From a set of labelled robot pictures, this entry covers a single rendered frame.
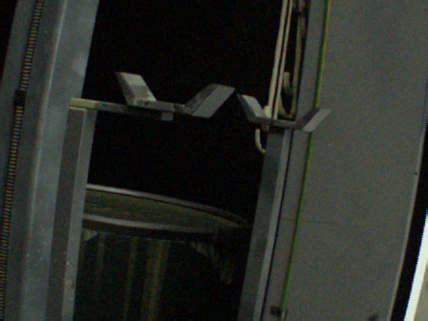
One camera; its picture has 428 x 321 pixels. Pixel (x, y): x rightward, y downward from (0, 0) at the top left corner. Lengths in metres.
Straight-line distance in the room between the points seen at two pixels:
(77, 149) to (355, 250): 0.58
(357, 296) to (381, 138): 0.20
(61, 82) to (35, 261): 0.16
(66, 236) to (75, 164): 0.05
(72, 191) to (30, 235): 0.13
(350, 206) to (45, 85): 0.52
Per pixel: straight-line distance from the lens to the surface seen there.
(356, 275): 1.17
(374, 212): 1.16
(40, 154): 0.78
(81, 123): 0.66
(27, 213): 0.78
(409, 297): 1.17
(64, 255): 0.67
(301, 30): 1.28
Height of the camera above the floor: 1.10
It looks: 3 degrees down
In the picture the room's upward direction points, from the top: 9 degrees clockwise
